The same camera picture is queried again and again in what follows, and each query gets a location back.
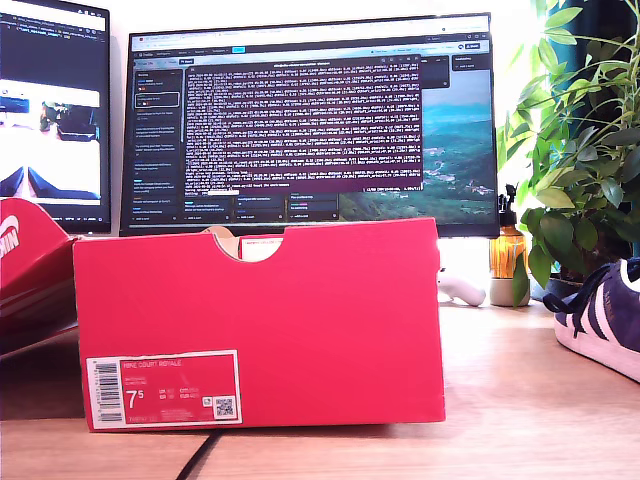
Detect narrow black computer monitor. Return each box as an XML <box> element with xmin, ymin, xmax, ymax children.
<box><xmin>0</xmin><ymin>0</ymin><xmax>112</xmax><ymax>235</ymax></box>

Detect red shoebox lid white logo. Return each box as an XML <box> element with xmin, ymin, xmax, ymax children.
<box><xmin>0</xmin><ymin>197</ymin><xmax>81</xmax><ymax>359</ymax></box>

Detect blue suede sneaker white stripes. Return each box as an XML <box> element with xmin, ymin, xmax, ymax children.
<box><xmin>542</xmin><ymin>257</ymin><xmax>640</xmax><ymax>385</ymax></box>

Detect black plant tray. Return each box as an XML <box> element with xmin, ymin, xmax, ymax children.
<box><xmin>544</xmin><ymin>272</ymin><xmax>586</xmax><ymax>301</ymax></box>

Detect red cardboard shoebox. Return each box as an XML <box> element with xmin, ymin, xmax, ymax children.
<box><xmin>72</xmin><ymin>217</ymin><xmax>447</xmax><ymax>433</ymax></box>

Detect wide black computer monitor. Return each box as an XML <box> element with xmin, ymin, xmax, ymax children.
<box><xmin>118</xmin><ymin>13</ymin><xmax>501</xmax><ymax>239</ymax></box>

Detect small white pot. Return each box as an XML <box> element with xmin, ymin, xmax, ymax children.
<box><xmin>489</xmin><ymin>276</ymin><xmax>532</xmax><ymax>308</ymax></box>

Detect amber spray bottle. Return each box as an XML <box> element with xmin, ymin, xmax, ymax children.
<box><xmin>489</xmin><ymin>183</ymin><xmax>530</xmax><ymax>280</ymax></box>

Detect green leafy potted plant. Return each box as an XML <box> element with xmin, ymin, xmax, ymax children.
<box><xmin>497</xmin><ymin>0</ymin><xmax>640</xmax><ymax>306</ymax></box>

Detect crumpled packing paper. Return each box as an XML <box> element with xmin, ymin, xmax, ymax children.
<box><xmin>199</xmin><ymin>225</ymin><xmax>241</xmax><ymax>261</ymax></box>

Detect black cable on table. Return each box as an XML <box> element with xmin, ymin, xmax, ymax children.
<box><xmin>174</xmin><ymin>430</ymin><xmax>221</xmax><ymax>480</ymax></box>

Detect white handheld controller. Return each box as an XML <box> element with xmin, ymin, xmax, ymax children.
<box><xmin>437</xmin><ymin>267</ymin><xmax>488</xmax><ymax>306</ymax></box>

